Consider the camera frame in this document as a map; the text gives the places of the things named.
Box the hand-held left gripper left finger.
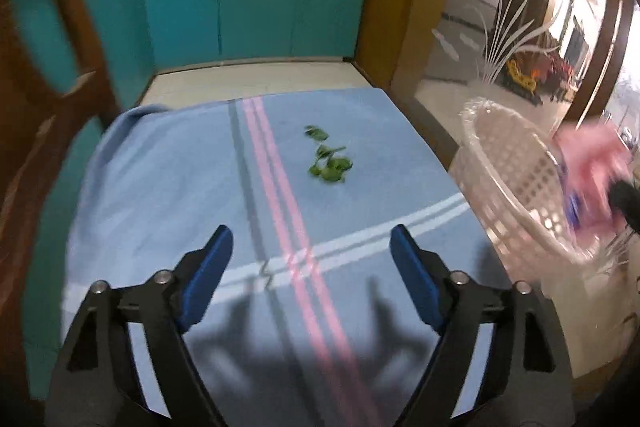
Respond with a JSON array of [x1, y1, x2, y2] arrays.
[[45, 224, 235, 427]]

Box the pink cloth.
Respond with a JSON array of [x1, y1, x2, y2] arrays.
[[555, 124, 633, 238]]

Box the yellow toy vehicle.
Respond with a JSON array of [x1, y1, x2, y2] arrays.
[[502, 52, 546, 100]]

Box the pale pink plastic basket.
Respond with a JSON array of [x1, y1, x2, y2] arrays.
[[457, 97, 608, 265]]

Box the carved wooden chair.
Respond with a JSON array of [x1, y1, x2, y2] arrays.
[[0, 0, 123, 408]]

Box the wooden door frame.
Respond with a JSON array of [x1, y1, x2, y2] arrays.
[[352, 0, 481, 170]]

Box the red toy vehicle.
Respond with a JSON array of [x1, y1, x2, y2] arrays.
[[542, 54, 581, 102]]

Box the teal kitchen cabinets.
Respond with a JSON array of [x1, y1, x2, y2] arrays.
[[0, 0, 376, 403]]

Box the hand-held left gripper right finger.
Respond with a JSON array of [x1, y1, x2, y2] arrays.
[[390, 223, 576, 427]]

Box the green vegetable leaves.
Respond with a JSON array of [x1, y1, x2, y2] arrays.
[[304, 124, 354, 184]]

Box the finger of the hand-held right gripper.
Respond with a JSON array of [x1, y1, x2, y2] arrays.
[[606, 179, 640, 233]]

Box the etched glass door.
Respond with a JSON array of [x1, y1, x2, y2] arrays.
[[415, 0, 640, 168]]

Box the blue striped blanket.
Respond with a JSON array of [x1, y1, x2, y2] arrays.
[[60, 87, 516, 427]]

